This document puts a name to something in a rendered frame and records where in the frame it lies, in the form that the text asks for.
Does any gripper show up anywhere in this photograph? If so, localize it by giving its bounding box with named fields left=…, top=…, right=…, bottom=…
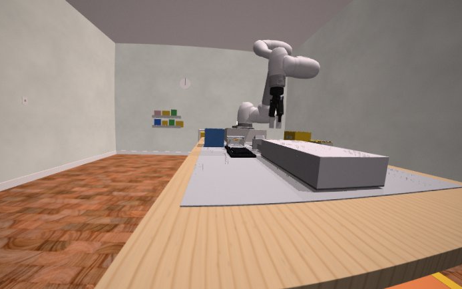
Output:
left=268, top=87, right=284, bottom=129

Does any blue open bin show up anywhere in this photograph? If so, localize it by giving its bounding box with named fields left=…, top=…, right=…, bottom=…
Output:
left=204, top=129, right=224, bottom=147

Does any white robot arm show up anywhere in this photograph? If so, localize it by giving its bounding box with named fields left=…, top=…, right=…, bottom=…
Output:
left=232, top=40, right=320, bottom=129

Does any grey bench mat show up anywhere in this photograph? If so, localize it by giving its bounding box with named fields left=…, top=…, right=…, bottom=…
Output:
left=180, top=142, right=462, bottom=207

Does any black multi-well assay plate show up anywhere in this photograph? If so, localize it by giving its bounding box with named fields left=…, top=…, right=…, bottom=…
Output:
left=230, top=148, right=252, bottom=154

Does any yellow open-top bin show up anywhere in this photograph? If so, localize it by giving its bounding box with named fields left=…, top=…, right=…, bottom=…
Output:
left=284, top=131, right=311, bottom=142

